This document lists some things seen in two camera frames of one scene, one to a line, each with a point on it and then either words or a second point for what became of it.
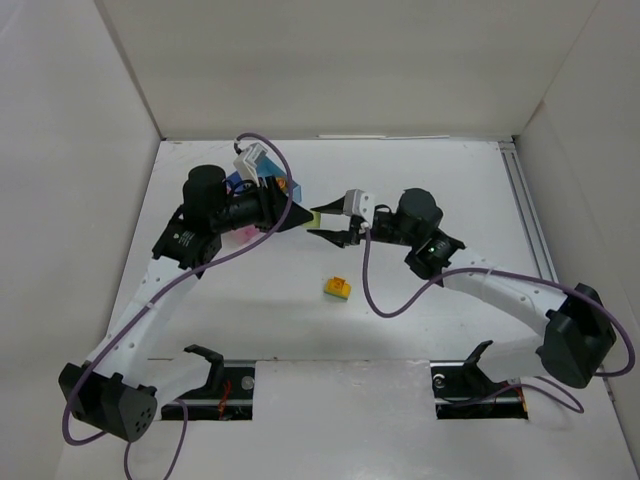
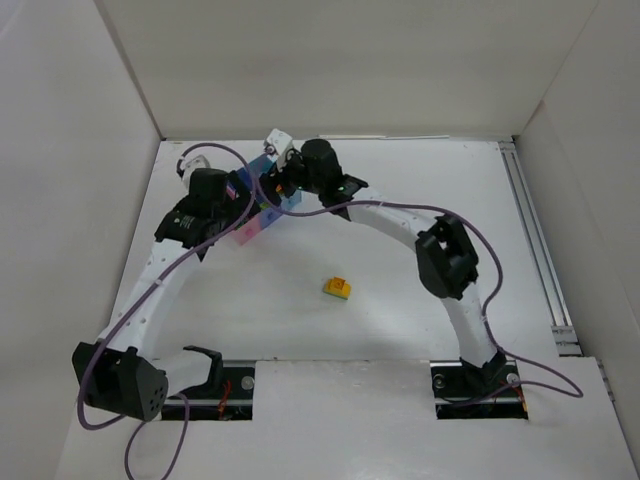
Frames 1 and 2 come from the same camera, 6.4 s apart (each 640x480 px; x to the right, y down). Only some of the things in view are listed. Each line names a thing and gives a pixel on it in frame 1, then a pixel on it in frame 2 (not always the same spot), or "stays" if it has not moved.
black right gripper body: [358, 230] → [276, 181]
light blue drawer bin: [265, 167] stays
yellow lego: [337, 287] stays
